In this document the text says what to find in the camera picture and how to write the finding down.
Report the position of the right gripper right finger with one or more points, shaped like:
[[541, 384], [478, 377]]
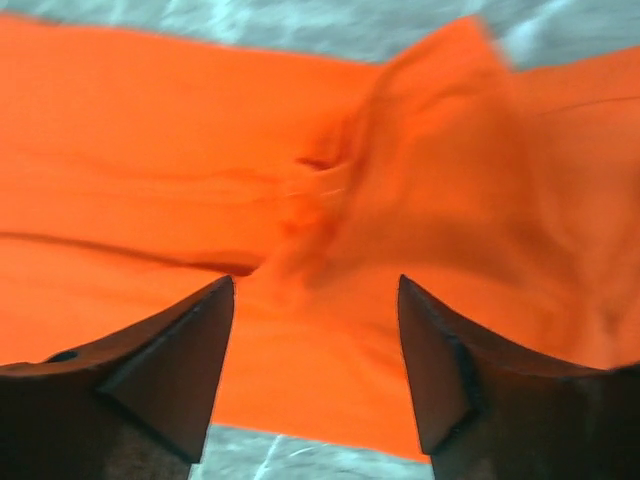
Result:
[[488, 408]]

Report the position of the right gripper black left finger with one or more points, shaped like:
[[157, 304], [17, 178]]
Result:
[[135, 404]]

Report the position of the orange t-shirt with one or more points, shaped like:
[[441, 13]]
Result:
[[137, 168]]

